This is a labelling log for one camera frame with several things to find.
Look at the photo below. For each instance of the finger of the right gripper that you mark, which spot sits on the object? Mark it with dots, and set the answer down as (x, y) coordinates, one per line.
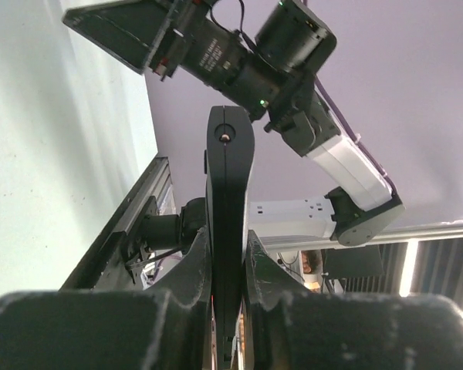
(124, 29)

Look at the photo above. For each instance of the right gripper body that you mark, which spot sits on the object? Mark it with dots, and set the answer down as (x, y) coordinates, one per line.
(176, 36)

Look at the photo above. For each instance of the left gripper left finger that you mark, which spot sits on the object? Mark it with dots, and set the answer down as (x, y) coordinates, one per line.
(167, 326)

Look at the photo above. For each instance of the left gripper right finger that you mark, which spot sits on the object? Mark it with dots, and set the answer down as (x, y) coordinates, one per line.
(289, 327)

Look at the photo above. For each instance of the black remote control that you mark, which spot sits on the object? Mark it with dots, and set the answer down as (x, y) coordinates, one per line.
(229, 157)

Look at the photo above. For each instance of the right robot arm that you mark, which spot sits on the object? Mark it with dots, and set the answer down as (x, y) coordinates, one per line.
(273, 75)

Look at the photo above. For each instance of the person in background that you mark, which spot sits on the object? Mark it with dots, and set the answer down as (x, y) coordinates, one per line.
(312, 262)

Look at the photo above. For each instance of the black monitor in background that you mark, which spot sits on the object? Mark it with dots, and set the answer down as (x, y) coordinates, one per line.
(353, 262)

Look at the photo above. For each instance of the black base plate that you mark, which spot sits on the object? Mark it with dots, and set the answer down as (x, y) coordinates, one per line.
(136, 236)

